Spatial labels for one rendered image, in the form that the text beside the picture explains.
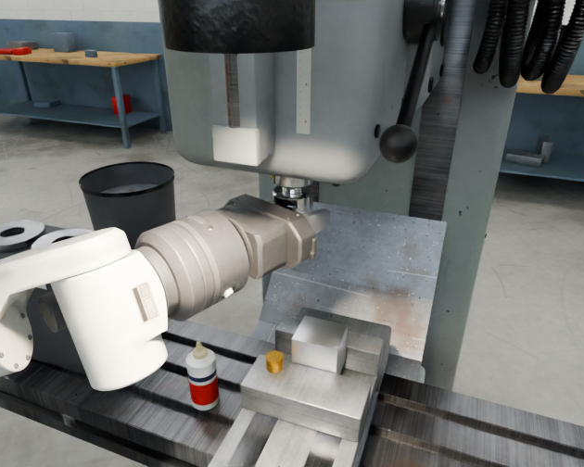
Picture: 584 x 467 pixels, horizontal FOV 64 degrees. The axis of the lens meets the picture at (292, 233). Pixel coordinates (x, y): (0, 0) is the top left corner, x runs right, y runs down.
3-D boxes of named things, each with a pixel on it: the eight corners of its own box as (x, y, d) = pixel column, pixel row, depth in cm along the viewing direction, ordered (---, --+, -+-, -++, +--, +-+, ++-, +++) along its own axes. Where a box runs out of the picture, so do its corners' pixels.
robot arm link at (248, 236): (319, 203, 46) (226, 246, 38) (316, 285, 50) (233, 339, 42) (234, 174, 53) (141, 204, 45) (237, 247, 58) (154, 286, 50)
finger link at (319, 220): (323, 228, 55) (288, 246, 51) (324, 203, 54) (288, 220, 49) (335, 232, 54) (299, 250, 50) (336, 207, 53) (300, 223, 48)
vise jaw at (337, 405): (358, 444, 54) (361, 419, 52) (240, 408, 58) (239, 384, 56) (369, 405, 59) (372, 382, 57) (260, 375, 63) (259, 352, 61)
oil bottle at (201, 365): (210, 414, 66) (203, 355, 61) (185, 406, 67) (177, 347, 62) (224, 394, 69) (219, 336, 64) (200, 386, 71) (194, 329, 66)
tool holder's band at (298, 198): (278, 208, 50) (278, 200, 49) (267, 193, 54) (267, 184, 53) (319, 203, 51) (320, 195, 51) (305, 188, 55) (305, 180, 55)
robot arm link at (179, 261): (197, 218, 40) (65, 269, 32) (234, 331, 42) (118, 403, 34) (136, 224, 48) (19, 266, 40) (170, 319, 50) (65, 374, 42)
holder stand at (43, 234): (95, 377, 72) (68, 268, 63) (-12, 347, 78) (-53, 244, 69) (141, 330, 83) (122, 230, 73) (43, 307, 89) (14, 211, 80)
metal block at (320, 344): (335, 386, 59) (337, 349, 56) (291, 374, 61) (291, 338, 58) (346, 359, 63) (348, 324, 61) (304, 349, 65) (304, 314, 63)
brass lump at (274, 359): (279, 374, 58) (279, 364, 57) (263, 371, 58) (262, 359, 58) (285, 363, 60) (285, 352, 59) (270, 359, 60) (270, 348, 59)
